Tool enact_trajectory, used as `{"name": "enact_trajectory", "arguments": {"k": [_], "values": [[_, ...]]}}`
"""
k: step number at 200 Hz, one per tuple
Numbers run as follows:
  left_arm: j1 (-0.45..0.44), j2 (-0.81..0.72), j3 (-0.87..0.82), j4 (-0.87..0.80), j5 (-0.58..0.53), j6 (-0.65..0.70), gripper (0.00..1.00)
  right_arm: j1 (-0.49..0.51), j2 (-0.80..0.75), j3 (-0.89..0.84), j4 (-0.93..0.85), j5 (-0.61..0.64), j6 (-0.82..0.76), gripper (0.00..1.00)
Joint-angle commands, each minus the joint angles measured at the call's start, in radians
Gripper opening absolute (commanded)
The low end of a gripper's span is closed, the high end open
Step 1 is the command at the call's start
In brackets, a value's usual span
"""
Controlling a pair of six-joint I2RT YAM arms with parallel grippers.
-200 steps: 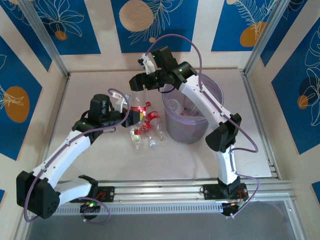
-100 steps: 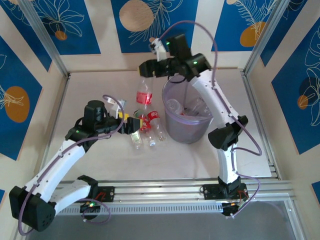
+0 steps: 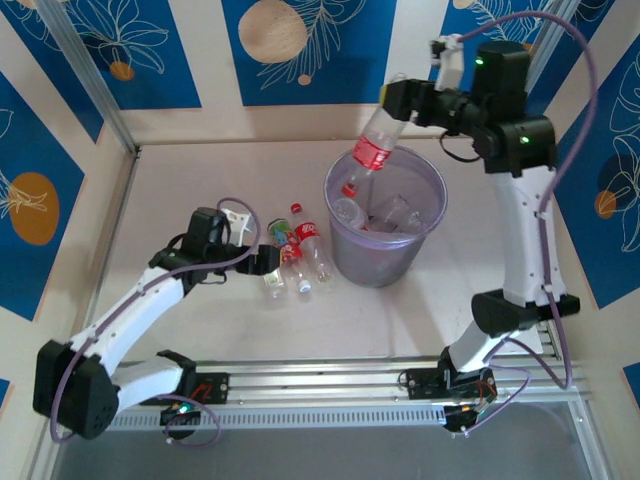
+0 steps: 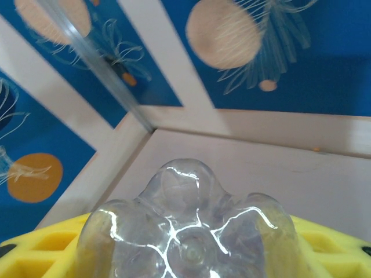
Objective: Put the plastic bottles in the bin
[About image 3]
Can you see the clear glass object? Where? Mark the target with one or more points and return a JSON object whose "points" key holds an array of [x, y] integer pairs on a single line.
{"points": [[400, 205]]}

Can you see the clear plastic bottle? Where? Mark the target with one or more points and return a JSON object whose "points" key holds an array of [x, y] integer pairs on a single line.
{"points": [[350, 210]]}

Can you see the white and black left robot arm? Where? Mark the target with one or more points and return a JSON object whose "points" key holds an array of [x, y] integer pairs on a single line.
{"points": [[135, 310]]}

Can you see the translucent purple plastic bin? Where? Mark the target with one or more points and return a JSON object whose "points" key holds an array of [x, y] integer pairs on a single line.
{"points": [[380, 260]]}

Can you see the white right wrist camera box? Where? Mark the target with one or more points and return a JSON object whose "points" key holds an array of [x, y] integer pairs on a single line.
{"points": [[452, 67]]}

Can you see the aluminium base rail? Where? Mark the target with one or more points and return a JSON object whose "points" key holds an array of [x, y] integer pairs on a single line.
{"points": [[320, 380]]}

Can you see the aluminium frame side rail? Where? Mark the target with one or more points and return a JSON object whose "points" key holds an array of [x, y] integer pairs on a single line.
{"points": [[550, 342], [114, 220], [587, 440]]}

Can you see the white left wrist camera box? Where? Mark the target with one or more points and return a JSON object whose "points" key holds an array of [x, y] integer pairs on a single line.
{"points": [[239, 220]]}

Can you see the green-label plastic bottle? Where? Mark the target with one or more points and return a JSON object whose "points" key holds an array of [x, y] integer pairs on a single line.
{"points": [[279, 232]]}

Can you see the aluminium frame post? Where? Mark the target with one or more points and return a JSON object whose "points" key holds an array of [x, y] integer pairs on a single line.
{"points": [[90, 70], [555, 45]]}

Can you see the white-capped red-label plastic bottle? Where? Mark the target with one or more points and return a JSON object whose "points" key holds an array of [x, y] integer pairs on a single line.
{"points": [[292, 255]]}

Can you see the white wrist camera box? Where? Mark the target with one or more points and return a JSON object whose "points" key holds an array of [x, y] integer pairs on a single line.
{"points": [[452, 67], [239, 220]]}

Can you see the red-capped cola plastic bottle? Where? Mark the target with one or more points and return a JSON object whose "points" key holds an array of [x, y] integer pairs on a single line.
{"points": [[372, 150], [310, 232]]}

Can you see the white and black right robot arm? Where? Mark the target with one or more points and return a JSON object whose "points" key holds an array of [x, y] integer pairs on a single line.
{"points": [[520, 240]]}

